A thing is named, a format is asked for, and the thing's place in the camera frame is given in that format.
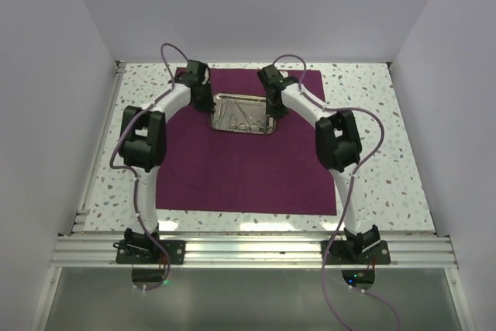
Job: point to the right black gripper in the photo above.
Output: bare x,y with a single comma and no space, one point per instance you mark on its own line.
275,113

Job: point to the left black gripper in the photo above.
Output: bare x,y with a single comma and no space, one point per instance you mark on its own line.
209,105

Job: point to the steel instrument tray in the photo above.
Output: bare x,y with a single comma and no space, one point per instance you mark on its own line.
233,98

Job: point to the purple cloth wrap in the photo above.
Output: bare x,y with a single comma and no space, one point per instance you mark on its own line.
216,171

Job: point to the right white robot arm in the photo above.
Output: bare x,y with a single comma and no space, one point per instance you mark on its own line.
338,148

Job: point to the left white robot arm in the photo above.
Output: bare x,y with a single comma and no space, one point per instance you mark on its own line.
142,145

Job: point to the steel tweezers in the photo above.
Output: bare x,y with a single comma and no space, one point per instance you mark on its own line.
223,114

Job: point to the steel forceps with rings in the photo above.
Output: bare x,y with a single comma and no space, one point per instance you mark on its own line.
257,121

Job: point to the steel scissors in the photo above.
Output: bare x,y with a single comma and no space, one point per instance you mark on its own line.
238,118

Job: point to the aluminium left side rail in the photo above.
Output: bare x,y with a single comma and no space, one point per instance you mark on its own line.
82,205

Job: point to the aluminium rail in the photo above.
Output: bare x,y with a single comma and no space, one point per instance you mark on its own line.
82,205
293,250

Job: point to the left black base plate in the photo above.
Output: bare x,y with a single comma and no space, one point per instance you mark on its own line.
129,254

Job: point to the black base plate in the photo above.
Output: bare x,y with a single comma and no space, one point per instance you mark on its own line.
342,253
129,254

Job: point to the aluminium front rail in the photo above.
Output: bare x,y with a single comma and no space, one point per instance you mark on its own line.
293,250

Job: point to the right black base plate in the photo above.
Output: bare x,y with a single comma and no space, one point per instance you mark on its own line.
342,253

